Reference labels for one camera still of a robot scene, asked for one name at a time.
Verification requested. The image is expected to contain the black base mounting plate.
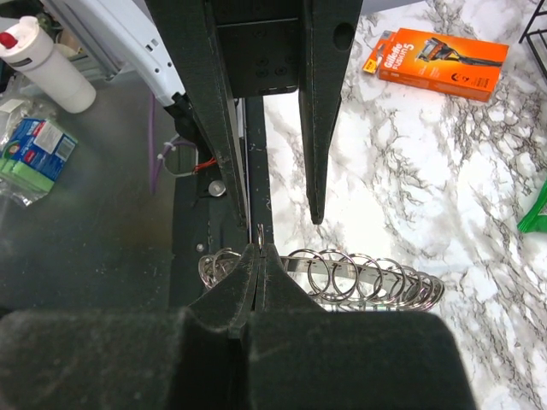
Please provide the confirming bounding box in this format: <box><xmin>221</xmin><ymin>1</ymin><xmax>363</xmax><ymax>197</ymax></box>
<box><xmin>168</xmin><ymin>97</ymin><xmax>274</xmax><ymax>307</ymax></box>

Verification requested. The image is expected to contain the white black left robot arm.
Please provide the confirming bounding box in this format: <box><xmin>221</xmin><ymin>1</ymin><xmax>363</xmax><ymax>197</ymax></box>
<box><xmin>46</xmin><ymin>1</ymin><xmax>362</xmax><ymax>226</ymax></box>

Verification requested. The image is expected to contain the metal disc keyring organizer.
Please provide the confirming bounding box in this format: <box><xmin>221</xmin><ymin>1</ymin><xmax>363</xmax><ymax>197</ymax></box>
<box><xmin>192</xmin><ymin>225</ymin><xmax>445</xmax><ymax>320</ymax></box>

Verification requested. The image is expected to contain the white bottle red cap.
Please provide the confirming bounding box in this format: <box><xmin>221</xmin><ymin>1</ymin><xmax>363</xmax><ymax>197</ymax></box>
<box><xmin>1</xmin><ymin>16</ymin><xmax>97</xmax><ymax>114</ymax></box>

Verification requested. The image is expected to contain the orange razor box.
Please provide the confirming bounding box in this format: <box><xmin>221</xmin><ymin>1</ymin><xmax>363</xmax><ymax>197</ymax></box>
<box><xmin>362</xmin><ymin>28</ymin><xmax>509</xmax><ymax>103</ymax></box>

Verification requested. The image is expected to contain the blue green packet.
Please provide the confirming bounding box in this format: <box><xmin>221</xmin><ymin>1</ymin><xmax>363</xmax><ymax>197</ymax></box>
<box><xmin>1</xmin><ymin>117</ymin><xmax>78</xmax><ymax>207</ymax></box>

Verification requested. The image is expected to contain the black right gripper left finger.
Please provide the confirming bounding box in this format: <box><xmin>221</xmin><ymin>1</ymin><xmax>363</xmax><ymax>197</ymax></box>
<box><xmin>1</xmin><ymin>244</ymin><xmax>260</xmax><ymax>409</ymax></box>

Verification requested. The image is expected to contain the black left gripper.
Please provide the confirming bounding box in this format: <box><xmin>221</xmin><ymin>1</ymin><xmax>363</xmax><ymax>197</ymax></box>
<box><xmin>146</xmin><ymin>0</ymin><xmax>362</xmax><ymax>228</ymax></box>

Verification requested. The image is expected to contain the black wire shelf rack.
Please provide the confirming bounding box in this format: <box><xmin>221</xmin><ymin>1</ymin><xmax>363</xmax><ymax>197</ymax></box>
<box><xmin>518</xmin><ymin>0</ymin><xmax>547</xmax><ymax>79</ymax></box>

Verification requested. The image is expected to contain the green white snack pouch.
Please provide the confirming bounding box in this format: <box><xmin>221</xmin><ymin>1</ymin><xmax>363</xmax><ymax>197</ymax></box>
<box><xmin>517</xmin><ymin>180</ymin><xmax>547</xmax><ymax>234</ymax></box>

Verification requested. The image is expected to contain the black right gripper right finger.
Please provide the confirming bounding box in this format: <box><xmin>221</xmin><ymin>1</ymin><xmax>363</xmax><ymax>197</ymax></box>
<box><xmin>238</xmin><ymin>244</ymin><xmax>475</xmax><ymax>409</ymax></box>

